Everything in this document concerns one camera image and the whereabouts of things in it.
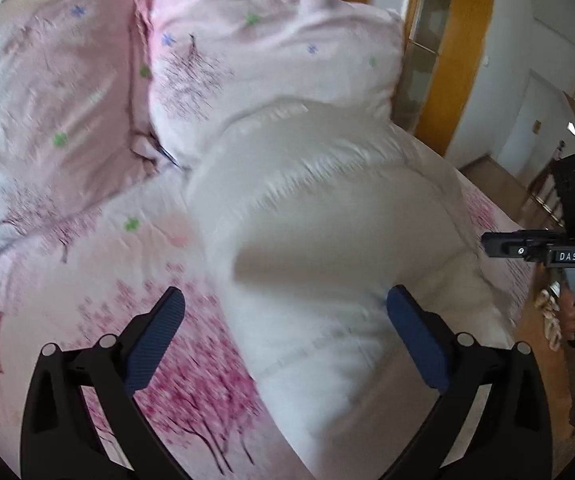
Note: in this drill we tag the white door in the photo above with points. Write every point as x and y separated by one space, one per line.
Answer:
542 130

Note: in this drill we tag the grey glass door panel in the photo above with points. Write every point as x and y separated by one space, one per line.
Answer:
427 35

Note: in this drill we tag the orange wooden door frame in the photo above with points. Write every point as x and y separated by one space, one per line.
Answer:
467 35

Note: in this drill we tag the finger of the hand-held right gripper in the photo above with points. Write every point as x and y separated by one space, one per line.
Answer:
512 249

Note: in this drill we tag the white pillow insert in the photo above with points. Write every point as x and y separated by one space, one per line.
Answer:
317 235

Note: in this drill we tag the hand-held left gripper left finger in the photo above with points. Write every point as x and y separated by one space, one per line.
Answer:
155 340

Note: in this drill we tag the floral pink bed sheet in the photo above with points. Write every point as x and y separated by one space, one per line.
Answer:
92 270

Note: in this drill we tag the large floral pink pillow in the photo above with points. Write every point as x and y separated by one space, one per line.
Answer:
267 45

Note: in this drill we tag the beige patterned cloth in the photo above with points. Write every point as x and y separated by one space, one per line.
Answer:
552 315

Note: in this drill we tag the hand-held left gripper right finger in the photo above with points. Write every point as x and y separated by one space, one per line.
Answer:
417 340

